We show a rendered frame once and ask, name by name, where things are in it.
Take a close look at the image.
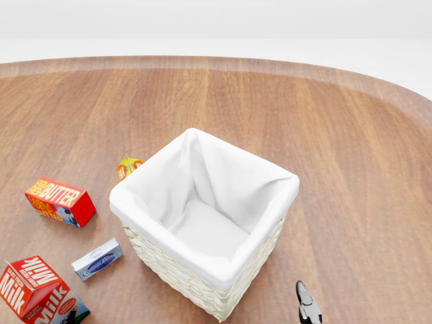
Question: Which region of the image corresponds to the red butter box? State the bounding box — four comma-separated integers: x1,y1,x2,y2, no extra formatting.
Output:
24,176,97,228

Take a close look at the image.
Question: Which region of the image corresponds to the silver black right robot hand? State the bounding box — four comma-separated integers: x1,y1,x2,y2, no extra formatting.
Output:
295,279,323,324

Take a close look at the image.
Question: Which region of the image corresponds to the orange juice carton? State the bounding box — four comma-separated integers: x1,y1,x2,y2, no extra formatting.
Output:
115,154,144,183

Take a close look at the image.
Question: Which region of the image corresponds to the red milk carton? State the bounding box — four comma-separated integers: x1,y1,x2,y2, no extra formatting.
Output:
0,255,91,324

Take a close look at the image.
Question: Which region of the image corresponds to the white lined wicker basket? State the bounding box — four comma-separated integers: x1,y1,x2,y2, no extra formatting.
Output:
109,127,300,323

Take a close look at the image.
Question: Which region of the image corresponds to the grey cream cheese box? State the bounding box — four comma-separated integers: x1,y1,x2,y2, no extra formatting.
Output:
71,238,124,281

